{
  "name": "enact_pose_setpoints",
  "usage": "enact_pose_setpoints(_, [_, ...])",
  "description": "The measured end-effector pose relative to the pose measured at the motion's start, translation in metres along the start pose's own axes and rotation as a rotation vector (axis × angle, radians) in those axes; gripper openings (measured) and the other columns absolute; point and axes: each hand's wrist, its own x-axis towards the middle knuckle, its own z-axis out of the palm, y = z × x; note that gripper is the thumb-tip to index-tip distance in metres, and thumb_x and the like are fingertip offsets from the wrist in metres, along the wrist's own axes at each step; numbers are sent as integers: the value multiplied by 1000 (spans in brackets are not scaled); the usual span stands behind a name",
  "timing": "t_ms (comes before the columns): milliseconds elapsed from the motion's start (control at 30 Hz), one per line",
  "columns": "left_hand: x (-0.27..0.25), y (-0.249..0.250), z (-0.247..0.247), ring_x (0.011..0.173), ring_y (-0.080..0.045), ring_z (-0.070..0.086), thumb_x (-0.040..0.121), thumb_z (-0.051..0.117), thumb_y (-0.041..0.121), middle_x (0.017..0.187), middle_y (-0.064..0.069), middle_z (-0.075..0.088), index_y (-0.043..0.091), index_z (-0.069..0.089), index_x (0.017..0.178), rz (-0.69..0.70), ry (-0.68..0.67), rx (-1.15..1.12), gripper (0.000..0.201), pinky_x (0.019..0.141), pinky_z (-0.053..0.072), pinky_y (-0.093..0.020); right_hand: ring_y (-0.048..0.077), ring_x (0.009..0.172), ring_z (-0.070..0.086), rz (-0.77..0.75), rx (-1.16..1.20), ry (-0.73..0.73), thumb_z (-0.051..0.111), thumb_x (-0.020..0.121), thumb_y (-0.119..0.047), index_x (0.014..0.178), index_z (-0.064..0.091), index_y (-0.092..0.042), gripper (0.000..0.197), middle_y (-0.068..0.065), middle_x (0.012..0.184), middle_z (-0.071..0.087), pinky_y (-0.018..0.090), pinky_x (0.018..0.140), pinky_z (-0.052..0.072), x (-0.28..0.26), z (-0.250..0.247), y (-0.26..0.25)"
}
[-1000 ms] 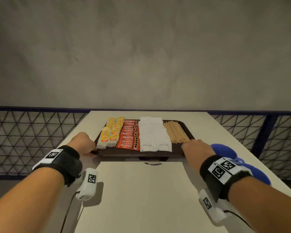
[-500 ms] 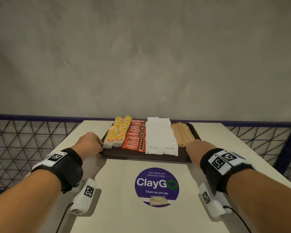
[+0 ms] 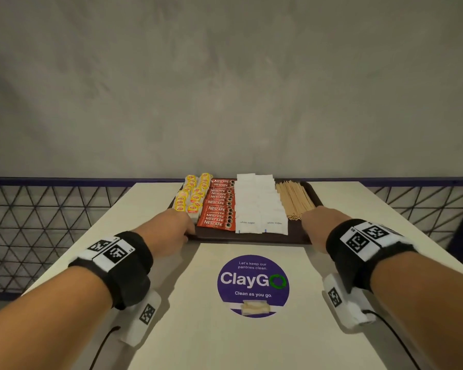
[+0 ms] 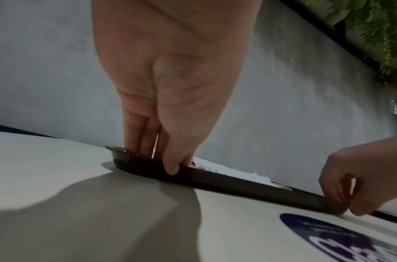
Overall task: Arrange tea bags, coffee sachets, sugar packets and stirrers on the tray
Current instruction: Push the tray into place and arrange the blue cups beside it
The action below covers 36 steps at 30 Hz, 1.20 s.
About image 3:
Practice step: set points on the black wrist band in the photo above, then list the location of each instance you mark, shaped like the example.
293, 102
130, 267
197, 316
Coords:
131, 277
355, 262

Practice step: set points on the black left wrist band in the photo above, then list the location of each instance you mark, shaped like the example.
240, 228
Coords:
131, 277

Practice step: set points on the person's left forearm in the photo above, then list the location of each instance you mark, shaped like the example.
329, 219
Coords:
42, 323

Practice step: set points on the person's left hand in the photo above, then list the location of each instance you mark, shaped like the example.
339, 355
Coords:
166, 231

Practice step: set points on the round purple table sticker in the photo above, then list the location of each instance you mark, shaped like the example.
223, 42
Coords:
231, 296

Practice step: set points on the beige tape piece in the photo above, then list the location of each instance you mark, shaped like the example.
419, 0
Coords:
254, 307

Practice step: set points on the brown plastic tray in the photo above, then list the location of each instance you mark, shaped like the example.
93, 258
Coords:
293, 236

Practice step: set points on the person's right hand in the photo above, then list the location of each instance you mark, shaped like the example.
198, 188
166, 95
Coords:
324, 223

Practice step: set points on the person's right forearm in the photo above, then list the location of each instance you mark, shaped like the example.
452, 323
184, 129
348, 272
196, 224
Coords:
428, 304

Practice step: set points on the black right wrist band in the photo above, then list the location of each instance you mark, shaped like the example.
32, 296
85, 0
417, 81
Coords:
355, 262

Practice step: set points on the white box with marker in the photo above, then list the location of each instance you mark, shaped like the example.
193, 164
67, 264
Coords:
139, 327

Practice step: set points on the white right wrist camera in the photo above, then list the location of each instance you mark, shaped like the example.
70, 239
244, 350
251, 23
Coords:
351, 308

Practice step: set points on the row of red Nescafe sachets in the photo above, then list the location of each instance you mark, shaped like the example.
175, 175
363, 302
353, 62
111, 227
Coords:
216, 211

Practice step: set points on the bundle of wooden stir sticks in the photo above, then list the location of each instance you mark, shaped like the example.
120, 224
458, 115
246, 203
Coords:
293, 200

